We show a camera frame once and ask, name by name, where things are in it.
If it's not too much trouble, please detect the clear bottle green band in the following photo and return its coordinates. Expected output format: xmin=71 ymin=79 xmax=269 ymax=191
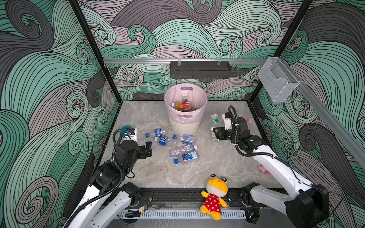
xmin=211 ymin=114 xmax=221 ymax=141

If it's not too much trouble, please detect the red yellow tea bottle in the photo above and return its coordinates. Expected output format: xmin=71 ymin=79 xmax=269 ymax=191
xmin=171 ymin=101 xmax=191 ymax=112

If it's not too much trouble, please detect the white label clear bottle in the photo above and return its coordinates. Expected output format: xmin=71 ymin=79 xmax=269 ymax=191
xmin=182 ymin=93 xmax=189 ymax=102

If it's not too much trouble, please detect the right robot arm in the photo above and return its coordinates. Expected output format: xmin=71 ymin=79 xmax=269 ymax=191
xmin=213 ymin=105 xmax=331 ymax=228

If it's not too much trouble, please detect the pink toy near right arm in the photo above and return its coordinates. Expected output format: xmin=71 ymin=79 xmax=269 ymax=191
xmin=258 ymin=166 xmax=271 ymax=175

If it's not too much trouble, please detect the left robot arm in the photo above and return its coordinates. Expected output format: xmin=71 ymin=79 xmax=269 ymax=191
xmin=64 ymin=126 xmax=152 ymax=228

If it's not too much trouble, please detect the white ribbed waste bin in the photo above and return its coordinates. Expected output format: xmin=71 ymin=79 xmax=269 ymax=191
xmin=168 ymin=115 xmax=202 ymax=135

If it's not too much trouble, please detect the pink plastic bin liner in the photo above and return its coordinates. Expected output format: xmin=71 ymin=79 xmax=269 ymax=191
xmin=163 ymin=83 xmax=208 ymax=124

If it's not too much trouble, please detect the blue Chinese label water bottle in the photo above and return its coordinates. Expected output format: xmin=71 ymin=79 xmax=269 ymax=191
xmin=154 ymin=136 xmax=178 ymax=148

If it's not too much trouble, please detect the Pepsi label water bottle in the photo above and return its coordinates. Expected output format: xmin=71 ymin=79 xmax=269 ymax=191
xmin=145 ymin=128 xmax=166 ymax=138

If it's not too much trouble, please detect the crushed purple label bottle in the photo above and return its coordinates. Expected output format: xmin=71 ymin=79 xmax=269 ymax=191
xmin=170 ymin=145 xmax=198 ymax=158

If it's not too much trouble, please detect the light blue label bottle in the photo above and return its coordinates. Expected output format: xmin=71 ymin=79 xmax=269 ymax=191
xmin=173 ymin=134 xmax=196 ymax=144

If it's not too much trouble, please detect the blue mountain label bottle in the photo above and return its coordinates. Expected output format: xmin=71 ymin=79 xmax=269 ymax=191
xmin=173 ymin=152 xmax=198 ymax=164

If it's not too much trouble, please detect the yellow plush toy red dress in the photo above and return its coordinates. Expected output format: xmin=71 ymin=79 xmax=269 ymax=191
xmin=200 ymin=174 xmax=228 ymax=221

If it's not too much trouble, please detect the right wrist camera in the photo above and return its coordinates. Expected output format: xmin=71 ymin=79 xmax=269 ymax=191
xmin=222 ymin=112 xmax=232 ymax=131

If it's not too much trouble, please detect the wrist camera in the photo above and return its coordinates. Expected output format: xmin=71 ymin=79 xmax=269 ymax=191
xmin=222 ymin=112 xmax=232 ymax=131
xmin=123 ymin=127 xmax=138 ymax=143

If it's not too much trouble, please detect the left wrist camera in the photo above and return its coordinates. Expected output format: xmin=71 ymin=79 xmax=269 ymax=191
xmin=123 ymin=127 xmax=138 ymax=143

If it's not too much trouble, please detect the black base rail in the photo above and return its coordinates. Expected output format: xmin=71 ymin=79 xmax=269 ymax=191
xmin=139 ymin=188 xmax=266 ymax=210

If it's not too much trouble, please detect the white slotted cable duct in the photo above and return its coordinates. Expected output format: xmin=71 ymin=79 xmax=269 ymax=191
xmin=130 ymin=210 xmax=246 ymax=220

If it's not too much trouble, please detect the clear acrylic wall holder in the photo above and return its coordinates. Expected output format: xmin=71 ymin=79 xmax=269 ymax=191
xmin=258 ymin=57 xmax=299 ymax=103

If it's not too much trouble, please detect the black wall shelf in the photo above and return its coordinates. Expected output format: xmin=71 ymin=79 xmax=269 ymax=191
xmin=170 ymin=61 xmax=232 ymax=79

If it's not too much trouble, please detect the aluminium wall rail back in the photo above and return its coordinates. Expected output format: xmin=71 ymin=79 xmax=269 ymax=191
xmin=103 ymin=58 xmax=266 ymax=65

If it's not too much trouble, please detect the aluminium wall rail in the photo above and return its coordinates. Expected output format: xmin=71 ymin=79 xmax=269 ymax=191
xmin=281 ymin=59 xmax=365 ymax=168
xmin=103 ymin=58 xmax=266 ymax=65

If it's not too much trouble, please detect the aluminium wall rail right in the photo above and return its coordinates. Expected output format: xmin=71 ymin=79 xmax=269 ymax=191
xmin=281 ymin=59 xmax=365 ymax=168

